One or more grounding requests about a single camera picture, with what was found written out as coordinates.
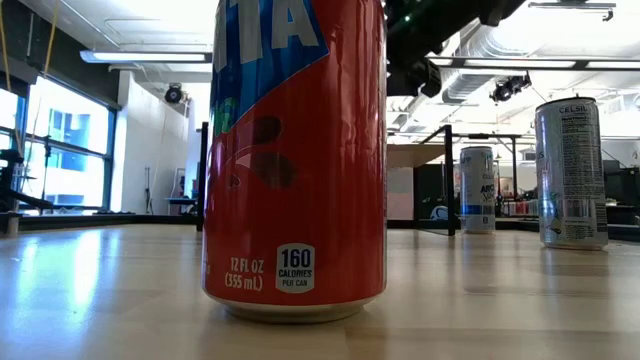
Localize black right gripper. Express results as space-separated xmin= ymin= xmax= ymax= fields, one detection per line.
xmin=387 ymin=0 xmax=454 ymax=98

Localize silver Celsius slim can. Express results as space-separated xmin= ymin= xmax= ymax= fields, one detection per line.
xmin=534 ymin=97 xmax=610 ymax=252
xmin=458 ymin=145 xmax=497 ymax=235

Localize long linear light bar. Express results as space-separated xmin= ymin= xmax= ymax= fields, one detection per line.
xmin=429 ymin=54 xmax=640 ymax=72

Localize black hanging spotlight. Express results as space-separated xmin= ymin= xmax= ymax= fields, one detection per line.
xmin=489 ymin=72 xmax=533 ymax=104

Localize black partition panel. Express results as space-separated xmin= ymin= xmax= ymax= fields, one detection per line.
xmin=418 ymin=163 xmax=447 ymax=221

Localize red Fanta soda can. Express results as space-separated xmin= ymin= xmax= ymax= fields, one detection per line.
xmin=201 ymin=0 xmax=389 ymax=325

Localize colourful small packages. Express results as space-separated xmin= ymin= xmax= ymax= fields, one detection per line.
xmin=501 ymin=198 xmax=540 ymax=217

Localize black computer monitor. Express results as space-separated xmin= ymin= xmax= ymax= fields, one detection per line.
xmin=608 ymin=159 xmax=623 ymax=197

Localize small blue-top desk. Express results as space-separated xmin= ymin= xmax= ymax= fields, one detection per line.
xmin=164 ymin=196 xmax=200 ymax=217

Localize white fluorescent ceiling light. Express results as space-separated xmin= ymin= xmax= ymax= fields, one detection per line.
xmin=78 ymin=48 xmax=214 ymax=65

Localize blue-framed window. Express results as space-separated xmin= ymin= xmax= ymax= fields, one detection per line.
xmin=0 ymin=74 xmax=121 ymax=216

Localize black tripod stand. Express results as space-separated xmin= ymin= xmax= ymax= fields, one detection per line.
xmin=40 ymin=135 xmax=54 ymax=214

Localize black equipment stand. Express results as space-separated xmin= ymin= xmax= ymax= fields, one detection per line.
xmin=0 ymin=148 xmax=54 ymax=236

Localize silver spiral ventilation duct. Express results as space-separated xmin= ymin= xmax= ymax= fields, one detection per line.
xmin=442 ymin=27 xmax=506 ymax=105

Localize round black ceiling camera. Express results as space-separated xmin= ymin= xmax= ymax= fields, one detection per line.
xmin=163 ymin=82 xmax=185 ymax=105

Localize yellow extension cable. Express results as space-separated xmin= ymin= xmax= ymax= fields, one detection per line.
xmin=42 ymin=0 xmax=59 ymax=77

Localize yellow hanging cable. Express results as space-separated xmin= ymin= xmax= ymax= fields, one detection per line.
xmin=0 ymin=0 xmax=12 ymax=95

